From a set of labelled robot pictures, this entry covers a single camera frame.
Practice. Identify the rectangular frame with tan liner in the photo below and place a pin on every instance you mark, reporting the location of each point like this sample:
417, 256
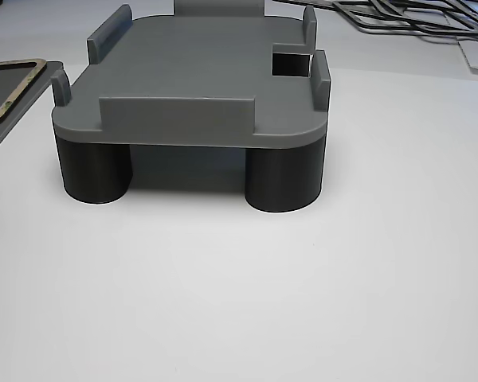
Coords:
20, 90

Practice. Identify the flat grey mat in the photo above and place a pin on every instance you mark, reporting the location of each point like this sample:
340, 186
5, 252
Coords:
0, 87

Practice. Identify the grey holder with black legs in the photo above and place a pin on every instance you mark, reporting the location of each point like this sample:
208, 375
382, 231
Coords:
191, 59

